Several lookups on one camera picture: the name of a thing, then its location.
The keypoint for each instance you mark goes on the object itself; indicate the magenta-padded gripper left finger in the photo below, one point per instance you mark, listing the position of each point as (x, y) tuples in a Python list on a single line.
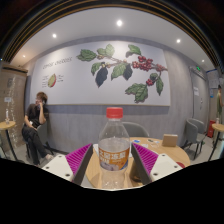
[(78, 159)]

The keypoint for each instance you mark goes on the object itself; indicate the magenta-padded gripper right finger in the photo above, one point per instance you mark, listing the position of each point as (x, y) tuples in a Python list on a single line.
[(146, 158)]

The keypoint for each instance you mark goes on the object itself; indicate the clear red-capped drink bottle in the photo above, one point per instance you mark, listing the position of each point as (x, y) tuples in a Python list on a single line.
[(114, 146)]

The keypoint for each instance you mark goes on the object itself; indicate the white patterned paper sheet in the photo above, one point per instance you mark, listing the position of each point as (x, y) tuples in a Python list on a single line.
[(96, 148)]

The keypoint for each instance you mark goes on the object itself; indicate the brown cardboard box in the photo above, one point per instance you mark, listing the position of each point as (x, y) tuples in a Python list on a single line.
[(170, 140)]

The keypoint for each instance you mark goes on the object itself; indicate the grey upholstered chair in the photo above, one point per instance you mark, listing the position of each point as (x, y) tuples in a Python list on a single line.
[(192, 130), (135, 129)]

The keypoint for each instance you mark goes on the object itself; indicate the flat round red coaster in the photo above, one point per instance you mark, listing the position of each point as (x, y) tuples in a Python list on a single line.
[(180, 164)]

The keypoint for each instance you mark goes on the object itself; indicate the person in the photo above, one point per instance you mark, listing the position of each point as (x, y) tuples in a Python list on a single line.
[(35, 116), (220, 103)]

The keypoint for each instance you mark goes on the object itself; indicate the red fire equipment box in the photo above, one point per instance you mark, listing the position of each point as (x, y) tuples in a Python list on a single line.
[(211, 129)]

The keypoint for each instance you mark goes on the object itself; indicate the grey door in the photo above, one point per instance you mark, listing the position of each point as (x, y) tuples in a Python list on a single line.
[(196, 108)]

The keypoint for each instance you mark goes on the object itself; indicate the small round wooden table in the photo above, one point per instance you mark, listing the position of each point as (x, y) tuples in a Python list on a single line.
[(218, 127), (6, 125)]

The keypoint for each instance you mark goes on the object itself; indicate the small clear bottle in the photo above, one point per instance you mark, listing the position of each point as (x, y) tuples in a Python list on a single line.
[(218, 121), (7, 116)]

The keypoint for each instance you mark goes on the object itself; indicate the white paper door notice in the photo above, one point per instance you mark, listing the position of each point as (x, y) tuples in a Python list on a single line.
[(196, 91)]

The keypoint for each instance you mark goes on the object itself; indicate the green exit sign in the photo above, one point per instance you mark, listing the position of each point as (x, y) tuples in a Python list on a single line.
[(198, 68)]

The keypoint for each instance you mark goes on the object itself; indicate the round ceiling lights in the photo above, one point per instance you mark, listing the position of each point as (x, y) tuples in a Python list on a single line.
[(119, 22)]

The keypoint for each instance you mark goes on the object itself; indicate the coffee plant wall mural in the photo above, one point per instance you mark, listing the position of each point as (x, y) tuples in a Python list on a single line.
[(83, 83)]

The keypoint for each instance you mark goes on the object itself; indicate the wall notice board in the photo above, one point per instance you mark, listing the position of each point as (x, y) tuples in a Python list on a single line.
[(212, 81)]

